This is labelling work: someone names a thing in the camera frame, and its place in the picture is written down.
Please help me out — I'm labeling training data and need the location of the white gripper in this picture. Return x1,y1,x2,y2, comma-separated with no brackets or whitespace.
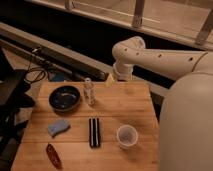
105,62,133,87

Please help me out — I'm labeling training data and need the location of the white ceramic cup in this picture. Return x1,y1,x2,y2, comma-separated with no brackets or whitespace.
116,125,139,149

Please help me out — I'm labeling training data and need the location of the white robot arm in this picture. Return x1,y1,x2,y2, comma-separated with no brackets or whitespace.
112,36,213,171

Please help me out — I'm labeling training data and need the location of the dark blue ceramic bowl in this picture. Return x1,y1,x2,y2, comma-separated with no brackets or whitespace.
49,85,81,112

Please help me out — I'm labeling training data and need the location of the clear plastic bottle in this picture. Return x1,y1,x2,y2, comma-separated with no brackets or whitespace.
83,78,95,106

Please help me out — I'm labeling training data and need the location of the black white striped block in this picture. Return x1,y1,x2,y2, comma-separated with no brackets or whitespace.
89,118,100,148

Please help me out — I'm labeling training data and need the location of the metal railing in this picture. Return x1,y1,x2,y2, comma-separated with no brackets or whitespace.
27,0,213,51

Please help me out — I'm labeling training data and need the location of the dark red oblong object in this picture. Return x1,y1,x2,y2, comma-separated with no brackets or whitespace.
46,143,62,169

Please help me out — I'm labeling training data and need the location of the black chair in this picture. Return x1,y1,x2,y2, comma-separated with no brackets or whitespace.
0,48,36,158

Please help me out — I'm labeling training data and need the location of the black cable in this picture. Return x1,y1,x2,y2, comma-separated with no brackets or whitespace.
23,46,54,84

